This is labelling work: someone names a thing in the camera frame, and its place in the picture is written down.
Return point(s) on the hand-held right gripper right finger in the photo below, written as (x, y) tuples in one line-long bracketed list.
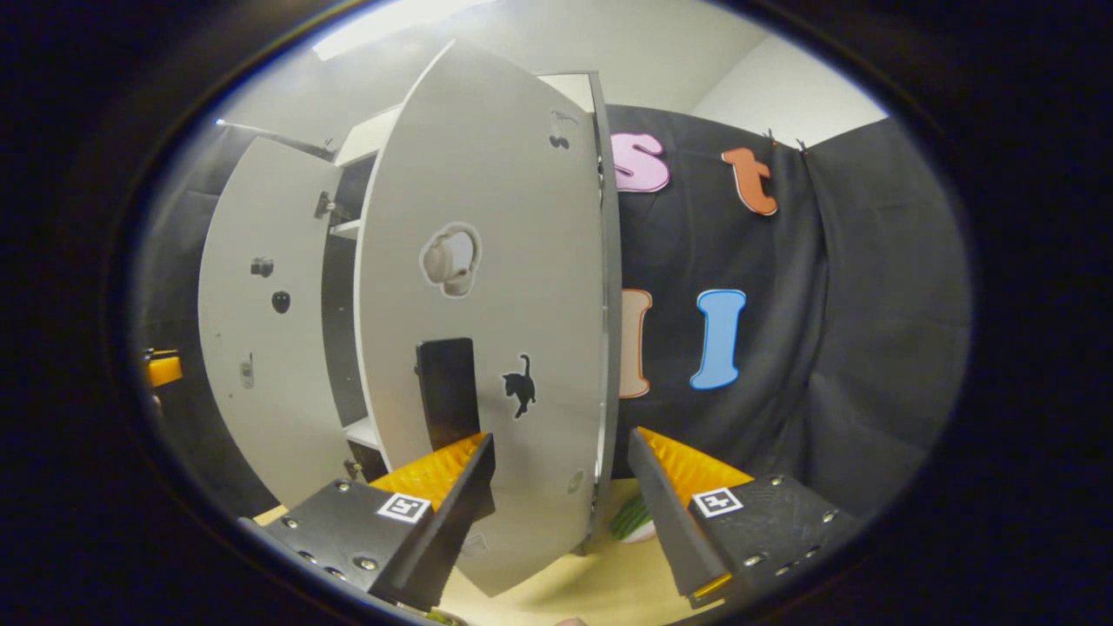
[(669, 522)]

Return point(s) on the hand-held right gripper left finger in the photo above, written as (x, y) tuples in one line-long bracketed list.
[(452, 530)]

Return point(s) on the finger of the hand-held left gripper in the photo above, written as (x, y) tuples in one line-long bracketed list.
[(163, 369)]

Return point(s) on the green label plastic bottle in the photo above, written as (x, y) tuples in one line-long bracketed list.
[(442, 618)]

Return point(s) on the white cabinet door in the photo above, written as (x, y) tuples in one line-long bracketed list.
[(287, 417), (522, 174)]

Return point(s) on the grey white cabinet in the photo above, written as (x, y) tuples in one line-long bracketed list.
[(612, 304)]

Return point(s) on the white cabinet shelf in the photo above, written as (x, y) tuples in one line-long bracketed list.
[(363, 432), (346, 229)]

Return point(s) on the green white striped object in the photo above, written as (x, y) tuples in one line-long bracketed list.
[(633, 520)]

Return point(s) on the black backdrop cloth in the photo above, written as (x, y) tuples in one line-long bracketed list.
[(869, 304)]

